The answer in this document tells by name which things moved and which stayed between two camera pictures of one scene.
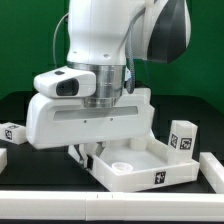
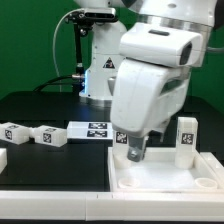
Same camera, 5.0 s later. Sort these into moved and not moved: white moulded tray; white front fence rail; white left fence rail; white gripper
Moved: white gripper; white moulded tray
Not moved: white front fence rail; white left fence rail
